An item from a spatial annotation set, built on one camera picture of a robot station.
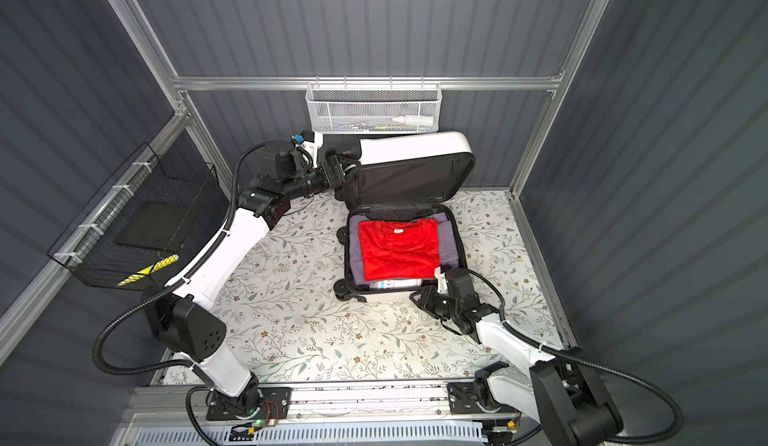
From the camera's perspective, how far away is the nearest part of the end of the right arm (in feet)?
2.12

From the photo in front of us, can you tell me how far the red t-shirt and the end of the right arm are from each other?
11cm

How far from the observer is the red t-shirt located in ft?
2.94
